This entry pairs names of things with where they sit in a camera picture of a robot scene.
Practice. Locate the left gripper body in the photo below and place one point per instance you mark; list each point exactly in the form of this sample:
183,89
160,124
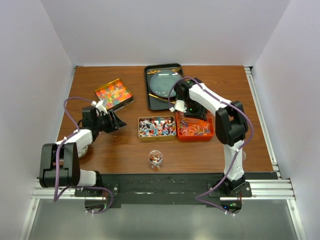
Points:
104,123

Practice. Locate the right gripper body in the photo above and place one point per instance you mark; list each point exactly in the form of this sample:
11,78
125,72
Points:
194,110

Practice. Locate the orange tray of lollipops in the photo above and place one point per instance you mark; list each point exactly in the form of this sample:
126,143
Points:
193,129

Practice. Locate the gold tin of gummy candies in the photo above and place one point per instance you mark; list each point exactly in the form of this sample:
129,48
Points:
115,93

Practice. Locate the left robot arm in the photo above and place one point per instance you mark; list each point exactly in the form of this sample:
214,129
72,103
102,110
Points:
59,164

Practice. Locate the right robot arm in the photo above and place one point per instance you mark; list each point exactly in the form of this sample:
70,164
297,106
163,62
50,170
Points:
195,99

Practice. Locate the gold knife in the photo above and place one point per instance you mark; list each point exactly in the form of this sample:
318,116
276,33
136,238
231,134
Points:
161,98

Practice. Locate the silver patterned bowl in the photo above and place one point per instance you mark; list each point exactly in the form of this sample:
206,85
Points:
83,152

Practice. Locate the black serving tray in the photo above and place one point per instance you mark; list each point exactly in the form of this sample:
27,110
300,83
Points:
152,103

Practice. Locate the blue-grey ceramic plate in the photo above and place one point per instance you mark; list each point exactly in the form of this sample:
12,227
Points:
161,83

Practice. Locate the clear glass jar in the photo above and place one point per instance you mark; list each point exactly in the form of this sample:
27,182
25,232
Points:
155,158

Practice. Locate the gold fork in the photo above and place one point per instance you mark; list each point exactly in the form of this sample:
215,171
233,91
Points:
155,71

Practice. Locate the clear round jar lid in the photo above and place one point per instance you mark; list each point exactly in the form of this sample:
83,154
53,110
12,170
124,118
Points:
244,155

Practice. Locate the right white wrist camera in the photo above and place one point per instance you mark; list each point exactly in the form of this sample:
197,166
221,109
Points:
179,105

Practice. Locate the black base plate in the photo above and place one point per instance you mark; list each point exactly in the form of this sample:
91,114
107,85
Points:
168,189

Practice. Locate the aluminium frame rail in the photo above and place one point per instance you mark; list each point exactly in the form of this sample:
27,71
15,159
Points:
271,214

